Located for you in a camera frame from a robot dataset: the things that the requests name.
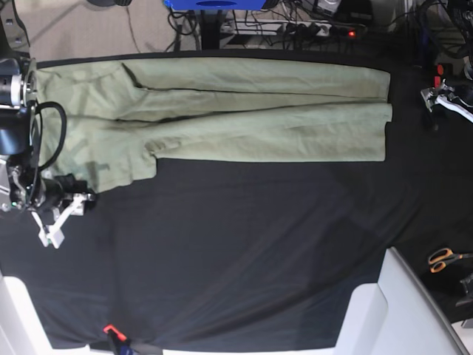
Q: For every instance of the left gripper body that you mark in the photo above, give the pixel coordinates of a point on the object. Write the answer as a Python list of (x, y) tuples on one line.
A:
[(430, 95)]

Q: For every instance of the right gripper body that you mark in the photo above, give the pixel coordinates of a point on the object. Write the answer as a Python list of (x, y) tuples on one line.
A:
[(28, 190)]

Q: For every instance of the green T-shirt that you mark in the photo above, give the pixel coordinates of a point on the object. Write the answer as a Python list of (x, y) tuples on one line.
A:
[(124, 115)]

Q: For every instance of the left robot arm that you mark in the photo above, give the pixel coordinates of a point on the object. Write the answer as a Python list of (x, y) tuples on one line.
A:
[(459, 14)]

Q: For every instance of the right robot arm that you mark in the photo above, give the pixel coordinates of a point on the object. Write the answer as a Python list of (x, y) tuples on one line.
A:
[(22, 125)]

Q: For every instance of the orange black clamp right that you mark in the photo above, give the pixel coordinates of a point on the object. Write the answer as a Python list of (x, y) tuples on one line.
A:
[(441, 71)]

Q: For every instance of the orange clamp bottom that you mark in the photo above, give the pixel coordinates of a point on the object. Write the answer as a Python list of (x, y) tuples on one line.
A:
[(114, 333)]

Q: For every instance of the black table cloth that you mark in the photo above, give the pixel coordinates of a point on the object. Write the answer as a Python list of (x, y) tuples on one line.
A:
[(230, 256)]

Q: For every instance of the white power strip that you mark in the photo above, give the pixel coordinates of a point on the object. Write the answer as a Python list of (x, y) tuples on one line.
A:
[(317, 28)]

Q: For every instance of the blue box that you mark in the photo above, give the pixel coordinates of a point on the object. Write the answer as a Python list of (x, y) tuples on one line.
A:
[(215, 4)]

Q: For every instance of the black table leg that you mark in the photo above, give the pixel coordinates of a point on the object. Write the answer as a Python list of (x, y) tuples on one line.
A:
[(210, 22)]

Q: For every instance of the white frame left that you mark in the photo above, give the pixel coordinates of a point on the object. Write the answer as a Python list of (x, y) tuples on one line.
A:
[(21, 328)]

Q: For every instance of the orange handled scissors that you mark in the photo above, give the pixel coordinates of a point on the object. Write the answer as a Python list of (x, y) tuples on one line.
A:
[(444, 257)]

